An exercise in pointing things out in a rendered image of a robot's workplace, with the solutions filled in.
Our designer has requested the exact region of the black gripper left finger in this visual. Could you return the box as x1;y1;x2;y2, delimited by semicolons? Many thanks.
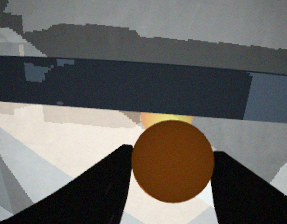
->
0;144;132;224

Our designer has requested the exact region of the translucent orange ball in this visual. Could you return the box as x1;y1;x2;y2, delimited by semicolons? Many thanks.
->
140;112;194;129

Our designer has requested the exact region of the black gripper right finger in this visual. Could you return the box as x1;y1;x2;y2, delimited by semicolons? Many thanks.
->
211;151;287;224

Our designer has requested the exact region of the brown ball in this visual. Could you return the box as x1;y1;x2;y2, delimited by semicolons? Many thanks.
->
131;120;214;204

